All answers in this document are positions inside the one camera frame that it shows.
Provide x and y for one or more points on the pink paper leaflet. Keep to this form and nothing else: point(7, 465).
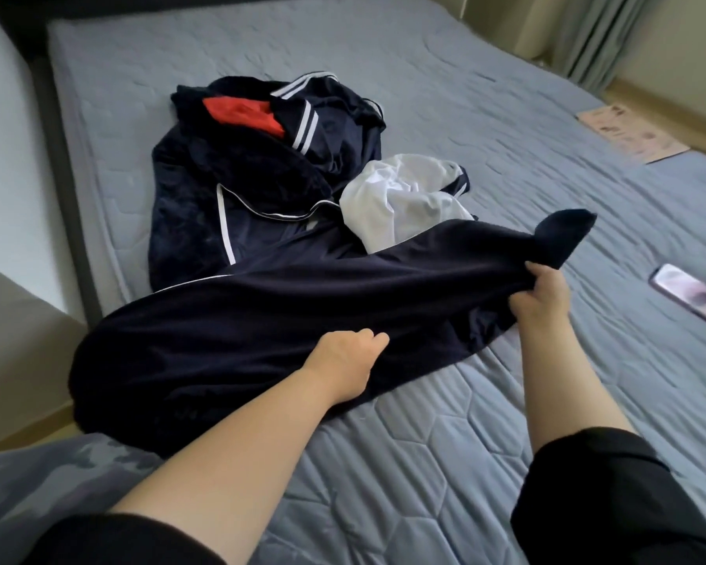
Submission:
point(632, 133)

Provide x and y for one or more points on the navy white-striped track trousers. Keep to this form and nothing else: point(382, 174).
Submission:
point(271, 335)

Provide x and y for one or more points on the white and navy garment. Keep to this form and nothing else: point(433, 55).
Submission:
point(394, 200)

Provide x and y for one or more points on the small pink item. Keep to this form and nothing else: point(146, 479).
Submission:
point(688, 294)

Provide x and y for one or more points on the person's right hand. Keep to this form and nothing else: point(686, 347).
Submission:
point(544, 302)

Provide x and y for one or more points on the person's left forearm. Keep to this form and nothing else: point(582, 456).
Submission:
point(247, 465)

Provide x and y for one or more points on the person's right forearm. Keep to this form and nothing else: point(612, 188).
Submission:
point(565, 382)

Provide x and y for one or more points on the red and navy sports jacket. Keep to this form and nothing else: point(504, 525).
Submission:
point(212, 194)

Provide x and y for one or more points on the person's left hand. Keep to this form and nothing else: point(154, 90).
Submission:
point(347, 361)

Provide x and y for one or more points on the grey striped curtain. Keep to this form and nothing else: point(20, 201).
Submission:
point(600, 35)

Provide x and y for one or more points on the grey quilted bed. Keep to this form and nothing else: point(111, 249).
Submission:
point(471, 88)

